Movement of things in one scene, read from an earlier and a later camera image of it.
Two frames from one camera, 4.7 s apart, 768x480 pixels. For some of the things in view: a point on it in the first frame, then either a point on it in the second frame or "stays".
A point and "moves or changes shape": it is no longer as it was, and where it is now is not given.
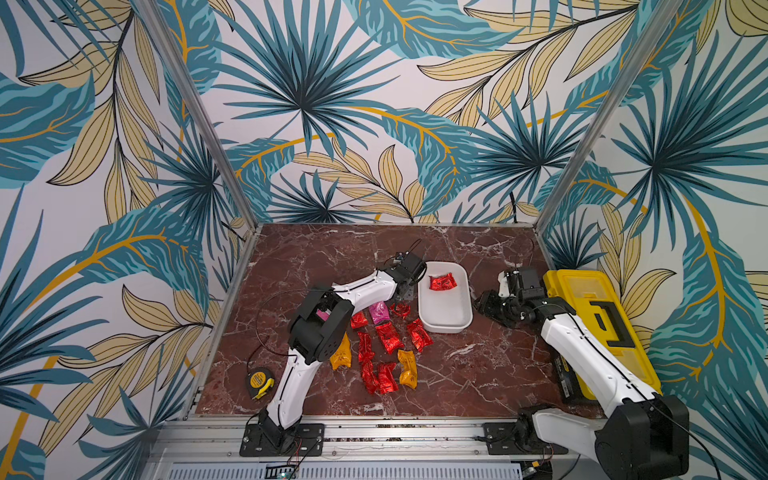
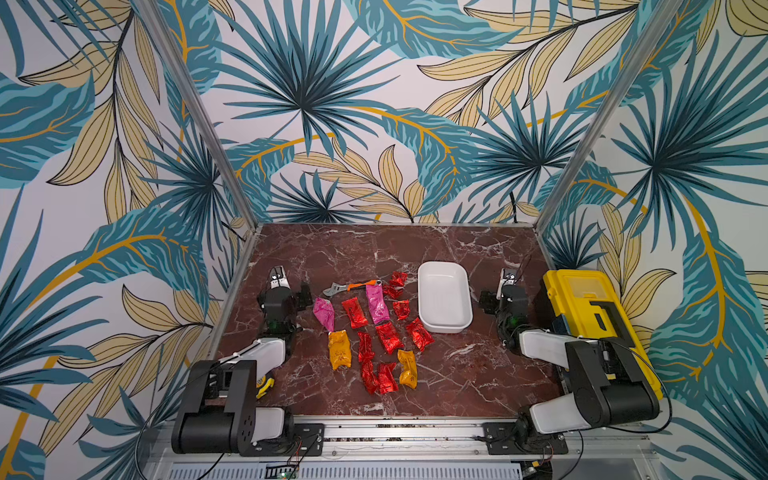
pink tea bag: x=323 y=315 stays
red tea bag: x=401 y=309 stays
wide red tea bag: x=390 y=338 stays
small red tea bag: x=358 y=320 stays
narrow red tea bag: x=365 y=352 stays
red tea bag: x=419 y=337 stays
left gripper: x=409 y=295 -> x=301 y=300
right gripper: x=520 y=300 -> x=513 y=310
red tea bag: x=442 y=282 moves or changes shape
